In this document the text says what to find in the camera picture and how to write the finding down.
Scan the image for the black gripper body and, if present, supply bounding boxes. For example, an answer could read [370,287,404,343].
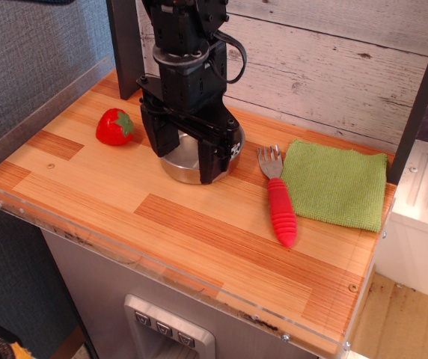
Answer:
[138,40,239,146]

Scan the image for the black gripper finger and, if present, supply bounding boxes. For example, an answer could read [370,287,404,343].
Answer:
[198,140,233,184]
[141,105,180,157]

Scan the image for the red handled metal fork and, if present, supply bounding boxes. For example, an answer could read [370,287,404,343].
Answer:
[257,145,297,248]

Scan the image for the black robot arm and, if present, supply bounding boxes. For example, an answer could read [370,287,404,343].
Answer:
[137,1,247,184]

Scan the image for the red toy strawberry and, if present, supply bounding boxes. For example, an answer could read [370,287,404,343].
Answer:
[96,108,135,146]

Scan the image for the small steel pot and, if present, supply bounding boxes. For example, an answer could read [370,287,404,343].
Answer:
[160,127,245,185]

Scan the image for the clear acrylic table guard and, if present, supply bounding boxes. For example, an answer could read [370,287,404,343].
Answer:
[0,58,380,358]

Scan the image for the green cloth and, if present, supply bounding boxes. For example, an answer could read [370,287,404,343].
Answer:
[281,140,388,232]

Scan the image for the grey cabinet with dispenser panel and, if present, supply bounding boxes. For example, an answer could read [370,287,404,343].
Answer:
[43,230,313,358]

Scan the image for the white toy cabinet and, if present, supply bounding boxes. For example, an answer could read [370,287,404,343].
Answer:
[374,141,428,295]

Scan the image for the yellow and black object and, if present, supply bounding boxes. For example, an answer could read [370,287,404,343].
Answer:
[0,339,33,359]

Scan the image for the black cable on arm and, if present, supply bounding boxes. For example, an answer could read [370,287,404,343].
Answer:
[212,30,249,85]

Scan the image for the dark left vertical post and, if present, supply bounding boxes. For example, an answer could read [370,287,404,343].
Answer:
[106,0,145,99]

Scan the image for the dark vertical post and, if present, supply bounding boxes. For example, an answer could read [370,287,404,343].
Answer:
[106,0,145,99]
[387,64,428,185]

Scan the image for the dark right vertical post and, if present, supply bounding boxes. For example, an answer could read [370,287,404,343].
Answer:
[387,64,428,185]

